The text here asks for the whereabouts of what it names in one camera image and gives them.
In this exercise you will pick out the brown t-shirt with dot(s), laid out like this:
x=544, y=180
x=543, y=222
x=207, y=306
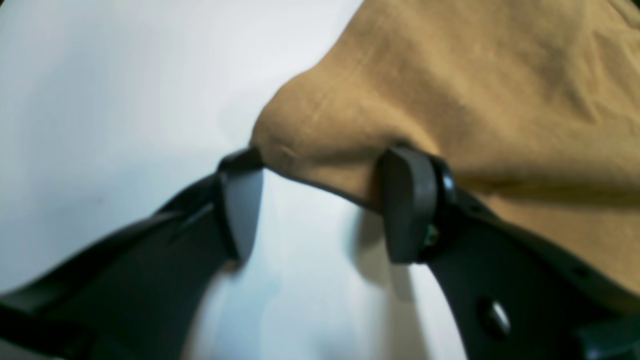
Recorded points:
x=534, y=104

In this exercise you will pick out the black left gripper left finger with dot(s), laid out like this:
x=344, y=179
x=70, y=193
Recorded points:
x=133, y=294

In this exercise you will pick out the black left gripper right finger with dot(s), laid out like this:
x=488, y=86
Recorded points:
x=513, y=294

